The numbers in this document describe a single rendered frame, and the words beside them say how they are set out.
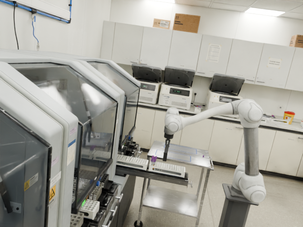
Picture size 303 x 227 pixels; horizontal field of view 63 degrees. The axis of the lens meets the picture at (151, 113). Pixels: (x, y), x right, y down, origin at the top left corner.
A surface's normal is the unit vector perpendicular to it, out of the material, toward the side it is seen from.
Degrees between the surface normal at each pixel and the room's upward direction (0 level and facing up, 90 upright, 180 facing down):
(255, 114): 84
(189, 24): 90
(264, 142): 90
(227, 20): 90
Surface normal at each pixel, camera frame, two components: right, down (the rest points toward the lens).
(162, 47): -0.12, 0.21
